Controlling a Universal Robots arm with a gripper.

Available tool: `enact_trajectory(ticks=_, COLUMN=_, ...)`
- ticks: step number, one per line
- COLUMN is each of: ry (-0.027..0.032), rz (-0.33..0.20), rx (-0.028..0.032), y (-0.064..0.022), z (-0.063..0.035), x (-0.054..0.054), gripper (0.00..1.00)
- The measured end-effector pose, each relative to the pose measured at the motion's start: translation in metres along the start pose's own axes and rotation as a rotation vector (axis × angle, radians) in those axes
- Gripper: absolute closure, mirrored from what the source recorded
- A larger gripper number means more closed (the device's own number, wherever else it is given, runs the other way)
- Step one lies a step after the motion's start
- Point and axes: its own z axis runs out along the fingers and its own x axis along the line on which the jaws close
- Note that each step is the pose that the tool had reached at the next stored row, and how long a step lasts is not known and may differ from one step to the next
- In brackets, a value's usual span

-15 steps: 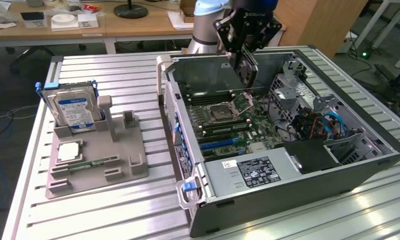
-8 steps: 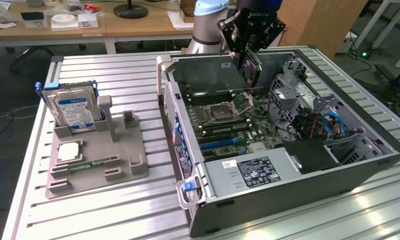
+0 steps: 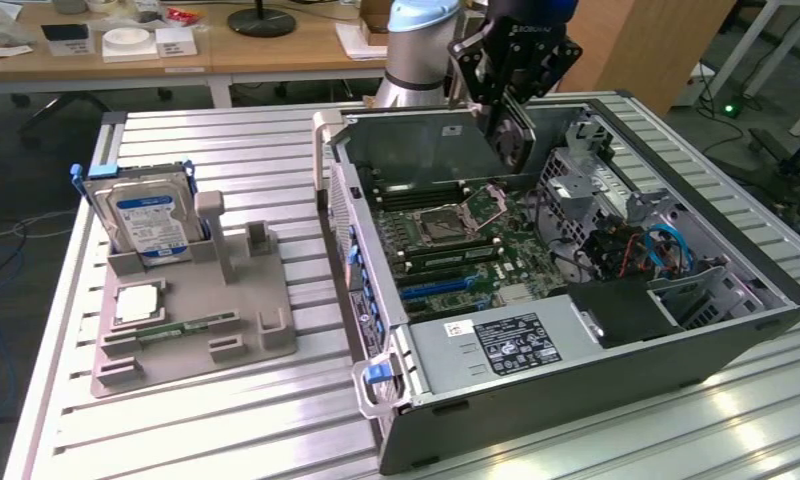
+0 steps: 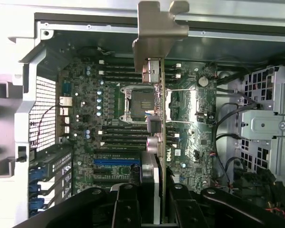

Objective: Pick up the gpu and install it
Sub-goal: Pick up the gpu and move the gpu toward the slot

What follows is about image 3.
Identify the graphics card with fan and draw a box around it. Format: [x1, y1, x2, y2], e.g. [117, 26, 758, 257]
[448, 62, 539, 175]

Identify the small white box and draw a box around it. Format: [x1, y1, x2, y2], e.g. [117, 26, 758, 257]
[153, 26, 199, 59]

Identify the cardboard box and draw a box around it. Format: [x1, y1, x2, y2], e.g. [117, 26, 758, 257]
[357, 0, 395, 35]

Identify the white round dish box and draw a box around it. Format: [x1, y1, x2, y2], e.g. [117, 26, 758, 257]
[101, 27, 161, 64]

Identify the silver disk bay cage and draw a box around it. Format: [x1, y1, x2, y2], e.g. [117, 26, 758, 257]
[536, 117, 642, 251]

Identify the wooden cabinet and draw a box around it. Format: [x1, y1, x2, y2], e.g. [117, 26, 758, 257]
[556, 0, 739, 114]

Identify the black RAM slot bank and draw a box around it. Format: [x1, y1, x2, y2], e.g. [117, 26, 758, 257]
[376, 182, 465, 211]

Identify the silver CPU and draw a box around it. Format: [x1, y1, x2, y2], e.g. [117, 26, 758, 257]
[115, 285, 164, 324]

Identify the white desk frame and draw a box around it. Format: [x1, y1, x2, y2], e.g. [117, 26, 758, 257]
[703, 0, 800, 136]

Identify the green motherboard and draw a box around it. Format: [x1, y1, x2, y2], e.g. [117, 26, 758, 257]
[365, 174, 575, 321]

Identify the black expansion slot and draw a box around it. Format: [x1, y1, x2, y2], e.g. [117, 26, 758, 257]
[396, 267, 472, 289]

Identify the red packet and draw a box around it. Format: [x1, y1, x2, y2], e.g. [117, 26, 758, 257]
[163, 5, 201, 27]

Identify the black round stand base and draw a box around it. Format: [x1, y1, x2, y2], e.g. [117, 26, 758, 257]
[225, 0, 300, 39]

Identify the black fan shroud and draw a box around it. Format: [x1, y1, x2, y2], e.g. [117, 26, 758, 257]
[568, 277, 686, 350]

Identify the blue disk caddy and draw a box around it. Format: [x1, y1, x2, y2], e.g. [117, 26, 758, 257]
[69, 158, 199, 241]

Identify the hard disk with blue label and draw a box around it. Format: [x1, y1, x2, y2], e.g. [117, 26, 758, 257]
[83, 168, 195, 267]

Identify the green RAM stick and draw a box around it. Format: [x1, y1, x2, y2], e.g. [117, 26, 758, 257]
[132, 313, 239, 345]

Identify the orange wire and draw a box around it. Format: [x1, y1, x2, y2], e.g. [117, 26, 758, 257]
[624, 233, 643, 277]

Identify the grey power supply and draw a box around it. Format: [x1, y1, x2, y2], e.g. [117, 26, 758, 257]
[389, 294, 606, 396]

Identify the grey parts rack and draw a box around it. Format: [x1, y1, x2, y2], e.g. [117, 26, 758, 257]
[91, 189, 300, 400]

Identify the black open PC case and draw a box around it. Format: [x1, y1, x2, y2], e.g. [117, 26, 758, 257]
[311, 89, 800, 476]

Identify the black chair base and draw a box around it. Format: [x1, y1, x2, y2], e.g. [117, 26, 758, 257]
[12, 87, 175, 149]

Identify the blue wire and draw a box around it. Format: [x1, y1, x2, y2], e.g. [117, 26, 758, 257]
[643, 224, 699, 274]

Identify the blue expansion slot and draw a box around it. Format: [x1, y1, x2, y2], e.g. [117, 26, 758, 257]
[399, 277, 488, 301]

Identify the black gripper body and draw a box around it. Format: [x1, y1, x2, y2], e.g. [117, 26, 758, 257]
[487, 0, 579, 99]

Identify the white box with black top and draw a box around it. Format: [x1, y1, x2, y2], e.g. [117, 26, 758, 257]
[38, 23, 96, 57]

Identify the white device with green light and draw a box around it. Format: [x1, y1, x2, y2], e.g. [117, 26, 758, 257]
[672, 62, 752, 121]

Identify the grey disk bay bracket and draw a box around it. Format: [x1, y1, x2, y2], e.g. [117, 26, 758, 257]
[646, 259, 786, 331]

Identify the wooden desk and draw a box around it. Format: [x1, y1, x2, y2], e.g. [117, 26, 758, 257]
[0, 0, 575, 96]

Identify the white paper stack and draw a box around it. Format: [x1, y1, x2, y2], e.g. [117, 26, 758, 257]
[335, 22, 392, 61]

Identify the metal socket cover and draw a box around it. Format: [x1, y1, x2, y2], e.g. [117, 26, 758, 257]
[463, 183, 508, 234]

